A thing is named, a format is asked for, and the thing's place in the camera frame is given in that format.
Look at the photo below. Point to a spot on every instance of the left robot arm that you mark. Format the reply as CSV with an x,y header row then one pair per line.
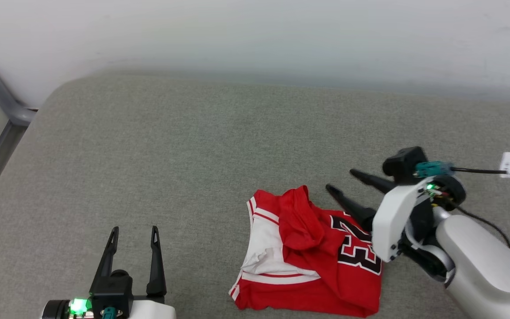
x,y
56,310

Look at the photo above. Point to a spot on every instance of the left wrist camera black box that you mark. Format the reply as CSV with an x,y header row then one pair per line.
x,y
113,290

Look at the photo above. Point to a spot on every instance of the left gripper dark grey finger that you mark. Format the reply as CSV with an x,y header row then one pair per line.
x,y
106,259
156,270

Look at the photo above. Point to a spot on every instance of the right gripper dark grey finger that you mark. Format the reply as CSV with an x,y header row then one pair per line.
x,y
354,208
372,180

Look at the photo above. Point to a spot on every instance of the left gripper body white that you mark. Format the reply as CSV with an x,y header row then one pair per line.
x,y
151,311

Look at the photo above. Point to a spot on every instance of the red basketball jersey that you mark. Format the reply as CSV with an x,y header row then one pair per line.
x,y
308,292

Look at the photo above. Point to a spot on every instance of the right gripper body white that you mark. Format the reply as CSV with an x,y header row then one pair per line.
x,y
392,221

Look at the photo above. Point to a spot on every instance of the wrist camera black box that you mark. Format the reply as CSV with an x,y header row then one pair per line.
x,y
403,161
113,290

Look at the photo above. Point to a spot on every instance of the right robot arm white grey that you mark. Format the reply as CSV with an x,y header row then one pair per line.
x,y
485,266

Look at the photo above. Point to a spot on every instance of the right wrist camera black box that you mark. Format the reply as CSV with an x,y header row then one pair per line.
x,y
403,161

